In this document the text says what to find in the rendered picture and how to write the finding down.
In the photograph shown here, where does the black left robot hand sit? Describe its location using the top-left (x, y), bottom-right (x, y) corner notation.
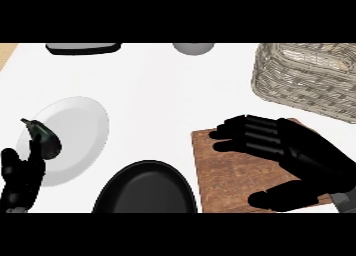
top-left (0, 133), bottom-right (47, 214)

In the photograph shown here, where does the black and grey appliance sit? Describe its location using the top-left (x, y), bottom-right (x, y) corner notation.
top-left (44, 43), bottom-right (123, 56)

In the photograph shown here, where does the dark eggplant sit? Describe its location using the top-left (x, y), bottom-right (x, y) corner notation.
top-left (19, 117), bottom-right (63, 161)

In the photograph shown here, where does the brown wooden cutting board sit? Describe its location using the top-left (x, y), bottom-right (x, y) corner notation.
top-left (190, 117), bottom-right (333, 214)

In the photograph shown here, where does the black oval pan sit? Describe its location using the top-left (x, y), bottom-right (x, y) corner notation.
top-left (89, 159), bottom-right (199, 214)

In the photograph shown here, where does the white round plate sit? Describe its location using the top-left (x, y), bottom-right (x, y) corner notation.
top-left (14, 95), bottom-right (110, 188)

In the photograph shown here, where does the beige wicker basket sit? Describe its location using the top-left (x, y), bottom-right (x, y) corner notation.
top-left (249, 43), bottom-right (356, 125)

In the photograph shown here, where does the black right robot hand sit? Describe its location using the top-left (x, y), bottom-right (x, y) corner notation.
top-left (208, 114), bottom-right (356, 213)

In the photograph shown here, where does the grey round object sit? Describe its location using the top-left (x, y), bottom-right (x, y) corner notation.
top-left (171, 43), bottom-right (216, 57)

